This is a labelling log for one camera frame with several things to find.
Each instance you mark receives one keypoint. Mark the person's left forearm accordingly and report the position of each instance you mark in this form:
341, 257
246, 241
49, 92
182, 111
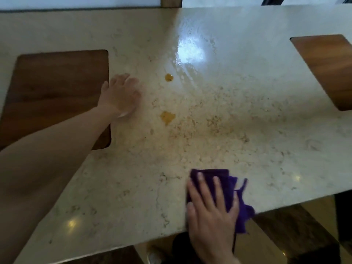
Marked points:
41, 167

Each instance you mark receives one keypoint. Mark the purple cleaning cloth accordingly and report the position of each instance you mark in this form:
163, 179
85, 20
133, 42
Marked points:
243, 214

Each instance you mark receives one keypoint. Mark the wooden inlay panel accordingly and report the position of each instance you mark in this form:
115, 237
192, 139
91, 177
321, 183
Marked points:
55, 79
330, 68

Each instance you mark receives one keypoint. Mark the black window mullion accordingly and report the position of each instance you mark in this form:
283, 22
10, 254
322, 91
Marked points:
272, 1

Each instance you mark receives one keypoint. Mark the person's left hand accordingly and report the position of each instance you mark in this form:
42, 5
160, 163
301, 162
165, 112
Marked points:
121, 96

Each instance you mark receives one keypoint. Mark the person's right hand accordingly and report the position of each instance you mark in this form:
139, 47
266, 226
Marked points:
214, 233

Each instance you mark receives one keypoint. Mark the white wall panel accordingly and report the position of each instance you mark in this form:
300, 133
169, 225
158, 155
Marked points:
82, 2

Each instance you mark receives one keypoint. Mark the wooden post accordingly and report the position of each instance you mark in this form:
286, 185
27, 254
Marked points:
172, 2

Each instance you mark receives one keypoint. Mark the person's left shoe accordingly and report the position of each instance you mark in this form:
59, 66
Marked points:
155, 257

